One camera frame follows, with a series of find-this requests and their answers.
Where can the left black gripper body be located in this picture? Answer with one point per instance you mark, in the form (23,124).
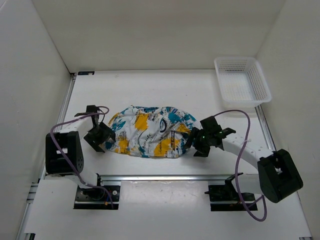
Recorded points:
(95,135)

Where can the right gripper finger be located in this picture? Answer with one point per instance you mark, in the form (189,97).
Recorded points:
(192,136)
(202,152)

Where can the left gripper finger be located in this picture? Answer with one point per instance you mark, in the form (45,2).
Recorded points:
(106,133)
(94,142)

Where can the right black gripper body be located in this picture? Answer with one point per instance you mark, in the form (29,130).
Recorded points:
(203,140)

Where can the white yellow teal printed shorts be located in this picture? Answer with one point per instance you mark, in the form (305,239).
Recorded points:
(151,132)

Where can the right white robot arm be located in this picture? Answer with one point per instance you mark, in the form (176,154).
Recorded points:
(277,176)

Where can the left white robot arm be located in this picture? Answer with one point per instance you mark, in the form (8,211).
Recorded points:
(63,146)

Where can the white perforated plastic basket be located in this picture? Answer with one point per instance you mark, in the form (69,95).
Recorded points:
(241,82)

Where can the small black label tag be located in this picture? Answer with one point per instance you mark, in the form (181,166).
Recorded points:
(86,73)

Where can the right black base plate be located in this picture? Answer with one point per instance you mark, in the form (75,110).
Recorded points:
(223,201)

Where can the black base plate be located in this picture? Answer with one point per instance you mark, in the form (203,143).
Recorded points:
(223,201)
(98,199)

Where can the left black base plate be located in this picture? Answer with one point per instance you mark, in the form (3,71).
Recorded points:
(98,199)

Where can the aluminium frame rail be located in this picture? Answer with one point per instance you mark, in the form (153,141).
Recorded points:
(161,199)

